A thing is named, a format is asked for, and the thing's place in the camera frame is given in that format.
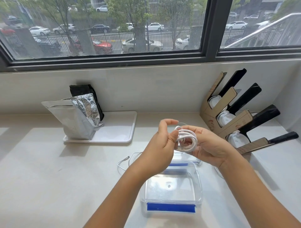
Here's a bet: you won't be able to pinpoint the person's right hand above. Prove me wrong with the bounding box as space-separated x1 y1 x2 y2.
180 125 235 168

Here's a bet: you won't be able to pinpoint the person's left hand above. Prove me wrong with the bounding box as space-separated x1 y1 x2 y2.
134 118 180 179

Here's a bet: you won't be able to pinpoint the clear container lid blue seal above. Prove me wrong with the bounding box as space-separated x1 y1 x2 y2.
173 151 203 166

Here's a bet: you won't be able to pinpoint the clear plastic container blue clips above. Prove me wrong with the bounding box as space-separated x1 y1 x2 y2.
139 161 204 214

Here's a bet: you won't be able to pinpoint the person's right forearm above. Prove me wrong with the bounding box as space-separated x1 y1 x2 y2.
217 151 301 228

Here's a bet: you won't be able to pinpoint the person's left forearm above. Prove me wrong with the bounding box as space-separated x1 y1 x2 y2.
83 163 160 228

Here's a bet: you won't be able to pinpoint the white cup lid stack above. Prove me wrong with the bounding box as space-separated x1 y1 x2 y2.
208 95 223 110
226 130 250 148
217 110 236 127

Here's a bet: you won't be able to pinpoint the cardboard cup dispenser rack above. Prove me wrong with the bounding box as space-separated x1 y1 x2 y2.
199 68 299 155

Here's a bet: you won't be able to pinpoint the white rectangular tray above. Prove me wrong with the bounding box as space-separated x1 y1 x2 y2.
63 111 138 144

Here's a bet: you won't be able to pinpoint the silver foil bag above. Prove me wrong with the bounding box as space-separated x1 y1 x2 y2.
41 93 104 140

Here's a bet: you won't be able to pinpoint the black bag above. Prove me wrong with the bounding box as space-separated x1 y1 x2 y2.
69 84 105 122

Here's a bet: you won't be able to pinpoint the beige car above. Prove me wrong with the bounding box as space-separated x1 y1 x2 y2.
121 37 164 53

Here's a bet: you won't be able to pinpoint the red car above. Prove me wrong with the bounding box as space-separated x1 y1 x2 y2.
69 40 114 55

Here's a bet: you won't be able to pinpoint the white stair railing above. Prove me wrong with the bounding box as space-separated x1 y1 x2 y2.
223 12 301 49

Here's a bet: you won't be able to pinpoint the black window frame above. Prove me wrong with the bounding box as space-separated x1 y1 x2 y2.
0 0 301 73

